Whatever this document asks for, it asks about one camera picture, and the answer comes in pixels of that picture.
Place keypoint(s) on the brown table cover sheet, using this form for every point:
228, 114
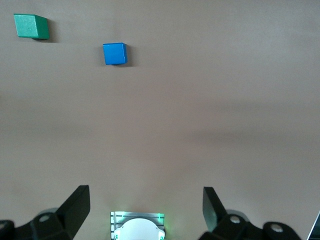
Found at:
160, 112

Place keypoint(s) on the blue wooden block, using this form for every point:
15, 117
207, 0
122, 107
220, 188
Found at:
114, 53

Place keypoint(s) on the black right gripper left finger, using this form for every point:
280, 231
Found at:
72, 212

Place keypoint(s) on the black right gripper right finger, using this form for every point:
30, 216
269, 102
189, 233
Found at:
212, 212

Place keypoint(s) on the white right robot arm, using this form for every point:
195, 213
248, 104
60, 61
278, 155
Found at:
138, 230

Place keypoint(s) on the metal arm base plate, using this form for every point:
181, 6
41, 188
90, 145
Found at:
117, 217

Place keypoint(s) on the green wooden block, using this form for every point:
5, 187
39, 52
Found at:
30, 26

